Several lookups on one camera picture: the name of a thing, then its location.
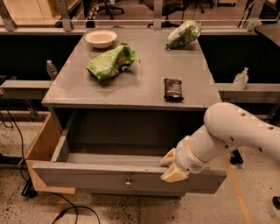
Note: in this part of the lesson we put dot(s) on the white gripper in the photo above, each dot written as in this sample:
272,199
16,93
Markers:
188,157

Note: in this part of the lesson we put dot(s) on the grey top drawer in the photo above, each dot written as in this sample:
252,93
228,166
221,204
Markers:
115,149

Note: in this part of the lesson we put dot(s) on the grey drawer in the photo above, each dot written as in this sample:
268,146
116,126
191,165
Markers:
115,149
138,193

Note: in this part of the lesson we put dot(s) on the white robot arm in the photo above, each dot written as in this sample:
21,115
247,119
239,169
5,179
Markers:
226,127

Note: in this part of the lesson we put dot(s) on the grey bottom drawer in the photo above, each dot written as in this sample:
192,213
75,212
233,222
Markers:
138,193

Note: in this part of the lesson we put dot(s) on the grey drawer cabinet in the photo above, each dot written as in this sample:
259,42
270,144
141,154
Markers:
141,86

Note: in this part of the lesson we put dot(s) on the black table leg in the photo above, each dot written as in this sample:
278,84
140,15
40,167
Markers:
236,158

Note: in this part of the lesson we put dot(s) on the dark brown snack packet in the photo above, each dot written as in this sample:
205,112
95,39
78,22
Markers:
173,90

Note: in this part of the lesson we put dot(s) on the clear sanitizer pump bottle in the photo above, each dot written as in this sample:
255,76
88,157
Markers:
241,79

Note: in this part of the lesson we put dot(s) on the grey right side shelf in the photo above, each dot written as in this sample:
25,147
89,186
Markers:
252,93

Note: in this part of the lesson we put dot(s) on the grey shelf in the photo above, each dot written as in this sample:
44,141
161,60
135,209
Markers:
26,89
252,93

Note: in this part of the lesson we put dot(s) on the green chip bag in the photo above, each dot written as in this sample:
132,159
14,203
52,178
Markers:
112,62

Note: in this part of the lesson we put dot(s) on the green white snack bag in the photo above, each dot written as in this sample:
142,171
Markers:
183,35

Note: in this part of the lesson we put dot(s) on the white bowl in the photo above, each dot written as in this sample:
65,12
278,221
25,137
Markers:
101,39

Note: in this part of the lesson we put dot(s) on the clear plastic water bottle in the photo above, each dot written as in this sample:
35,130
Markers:
52,70

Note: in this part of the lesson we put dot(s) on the grey left side shelf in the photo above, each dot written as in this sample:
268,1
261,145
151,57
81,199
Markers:
26,89

